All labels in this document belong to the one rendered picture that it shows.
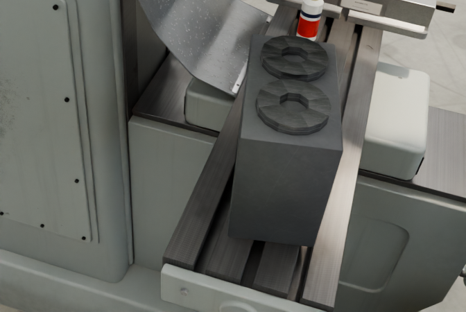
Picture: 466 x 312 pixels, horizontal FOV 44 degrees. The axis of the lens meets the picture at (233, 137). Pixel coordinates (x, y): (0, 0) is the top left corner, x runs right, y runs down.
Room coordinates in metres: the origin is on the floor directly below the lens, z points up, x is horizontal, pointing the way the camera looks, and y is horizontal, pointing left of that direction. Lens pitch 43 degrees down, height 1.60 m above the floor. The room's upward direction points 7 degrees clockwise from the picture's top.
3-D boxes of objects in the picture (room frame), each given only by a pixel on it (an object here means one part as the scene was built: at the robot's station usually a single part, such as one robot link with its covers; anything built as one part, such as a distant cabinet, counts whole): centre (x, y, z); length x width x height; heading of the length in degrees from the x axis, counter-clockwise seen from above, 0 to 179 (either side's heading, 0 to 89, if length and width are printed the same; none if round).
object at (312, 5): (1.00, -0.12, 1.02); 0.04 x 0.04 x 0.11
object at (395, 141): (1.00, -0.16, 0.83); 0.50 x 0.35 x 0.12; 79
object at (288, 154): (0.59, -0.07, 1.07); 0.22 x 0.12 x 0.20; 0
